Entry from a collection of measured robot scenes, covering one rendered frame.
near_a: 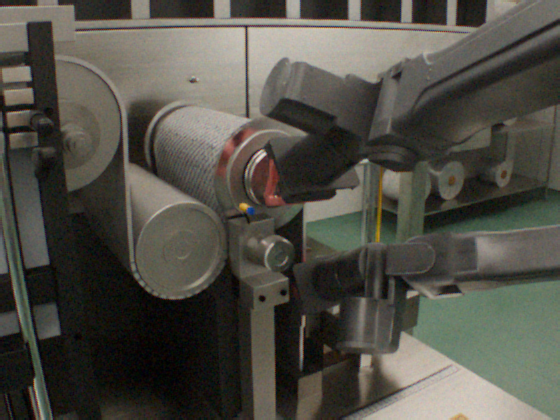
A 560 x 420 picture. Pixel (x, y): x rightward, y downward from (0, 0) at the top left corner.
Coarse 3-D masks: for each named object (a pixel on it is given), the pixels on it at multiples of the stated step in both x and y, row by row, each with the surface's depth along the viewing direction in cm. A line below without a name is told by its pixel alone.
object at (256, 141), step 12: (264, 132) 68; (276, 132) 68; (252, 144) 67; (264, 144) 68; (240, 156) 67; (228, 168) 67; (240, 168) 67; (228, 180) 67; (240, 180) 67; (228, 192) 67; (240, 192) 68; (252, 204) 69; (276, 216) 72
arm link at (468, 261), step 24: (408, 240) 61; (432, 240) 60; (456, 240) 59; (480, 240) 58; (504, 240) 57; (528, 240) 56; (552, 240) 55; (456, 264) 58; (480, 264) 57; (504, 264) 56; (528, 264) 55; (552, 264) 54; (432, 288) 60; (456, 288) 62; (480, 288) 60
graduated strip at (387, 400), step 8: (448, 368) 89; (456, 368) 89; (432, 376) 87; (440, 376) 87; (408, 384) 85; (416, 384) 85; (424, 384) 85; (392, 392) 83; (400, 392) 83; (408, 392) 83; (376, 400) 82; (384, 400) 81; (392, 400) 81; (360, 408) 80; (368, 408) 80; (376, 408) 80; (344, 416) 78; (352, 416) 78; (360, 416) 78
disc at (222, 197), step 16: (240, 128) 66; (256, 128) 67; (272, 128) 69; (288, 128) 70; (224, 144) 66; (240, 144) 67; (224, 160) 66; (224, 176) 67; (224, 192) 67; (224, 208) 68
